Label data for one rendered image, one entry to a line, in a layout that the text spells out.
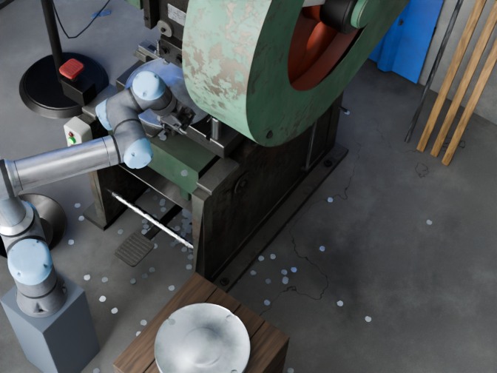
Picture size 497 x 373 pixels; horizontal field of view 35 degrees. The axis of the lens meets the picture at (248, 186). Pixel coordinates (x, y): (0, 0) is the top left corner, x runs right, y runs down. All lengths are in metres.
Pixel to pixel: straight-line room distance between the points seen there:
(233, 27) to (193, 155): 0.89
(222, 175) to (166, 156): 0.20
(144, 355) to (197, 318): 0.20
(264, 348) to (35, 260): 0.74
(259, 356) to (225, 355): 0.11
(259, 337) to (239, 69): 1.06
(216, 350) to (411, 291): 0.92
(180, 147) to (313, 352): 0.90
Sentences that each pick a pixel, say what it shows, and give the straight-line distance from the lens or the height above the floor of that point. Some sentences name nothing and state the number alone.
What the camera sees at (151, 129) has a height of 0.78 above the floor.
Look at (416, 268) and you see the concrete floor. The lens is 3.09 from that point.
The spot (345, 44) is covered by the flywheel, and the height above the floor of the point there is 1.06.
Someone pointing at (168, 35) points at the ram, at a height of 0.98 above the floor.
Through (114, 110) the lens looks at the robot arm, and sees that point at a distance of 2.05.
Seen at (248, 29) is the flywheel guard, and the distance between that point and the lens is 1.62.
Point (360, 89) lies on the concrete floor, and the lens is 3.59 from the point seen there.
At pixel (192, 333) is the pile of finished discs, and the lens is 2.45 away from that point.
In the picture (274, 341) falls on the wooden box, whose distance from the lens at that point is 2.47.
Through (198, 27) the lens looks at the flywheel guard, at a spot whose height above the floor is 1.44.
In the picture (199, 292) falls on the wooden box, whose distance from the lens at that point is 2.54.
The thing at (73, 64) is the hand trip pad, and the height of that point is 0.76.
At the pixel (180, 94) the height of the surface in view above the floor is 0.79.
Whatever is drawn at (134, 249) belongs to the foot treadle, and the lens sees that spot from 2.85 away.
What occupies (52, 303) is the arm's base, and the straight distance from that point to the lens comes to 2.40.
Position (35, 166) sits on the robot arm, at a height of 1.07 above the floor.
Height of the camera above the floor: 2.60
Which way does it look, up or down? 54 degrees down
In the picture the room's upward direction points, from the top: 4 degrees clockwise
